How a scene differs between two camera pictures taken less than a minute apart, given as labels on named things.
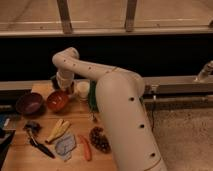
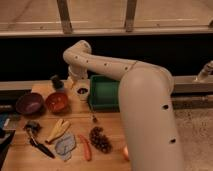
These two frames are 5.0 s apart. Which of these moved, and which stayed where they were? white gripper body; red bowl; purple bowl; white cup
Moved: white gripper body
Stayed: white cup; red bowl; purple bowl
